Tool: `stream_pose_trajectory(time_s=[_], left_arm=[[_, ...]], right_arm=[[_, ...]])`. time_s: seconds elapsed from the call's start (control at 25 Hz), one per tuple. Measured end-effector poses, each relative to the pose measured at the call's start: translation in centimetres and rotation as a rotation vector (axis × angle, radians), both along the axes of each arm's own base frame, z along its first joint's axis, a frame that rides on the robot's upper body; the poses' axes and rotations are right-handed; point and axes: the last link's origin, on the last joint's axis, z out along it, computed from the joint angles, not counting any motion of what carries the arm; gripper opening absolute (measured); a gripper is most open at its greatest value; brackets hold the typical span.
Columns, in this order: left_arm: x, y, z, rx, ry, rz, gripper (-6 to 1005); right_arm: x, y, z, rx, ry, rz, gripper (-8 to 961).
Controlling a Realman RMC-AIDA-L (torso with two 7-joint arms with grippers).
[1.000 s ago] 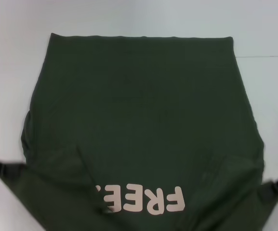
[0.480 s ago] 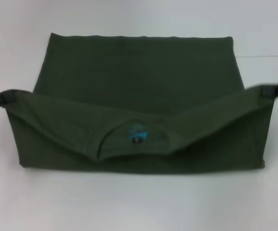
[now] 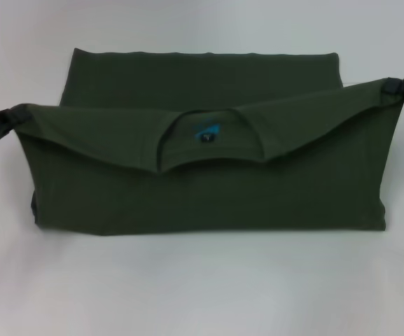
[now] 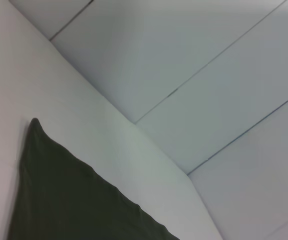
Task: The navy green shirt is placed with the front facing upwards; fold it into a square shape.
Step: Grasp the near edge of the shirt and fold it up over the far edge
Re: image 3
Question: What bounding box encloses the dark green FREE t-shirt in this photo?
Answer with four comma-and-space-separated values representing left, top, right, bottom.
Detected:
14, 47, 404, 242

